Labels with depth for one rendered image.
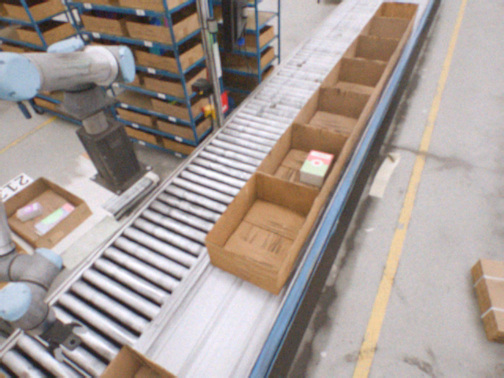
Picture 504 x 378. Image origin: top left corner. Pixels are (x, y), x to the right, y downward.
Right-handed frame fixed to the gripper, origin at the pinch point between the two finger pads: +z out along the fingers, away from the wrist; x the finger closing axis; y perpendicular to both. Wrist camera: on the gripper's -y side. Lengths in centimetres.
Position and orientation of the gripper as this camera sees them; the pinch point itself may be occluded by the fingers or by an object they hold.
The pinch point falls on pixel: (75, 346)
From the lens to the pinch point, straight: 141.8
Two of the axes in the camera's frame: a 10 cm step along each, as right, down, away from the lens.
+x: -4.8, 6.6, -5.8
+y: -8.7, -3.1, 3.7
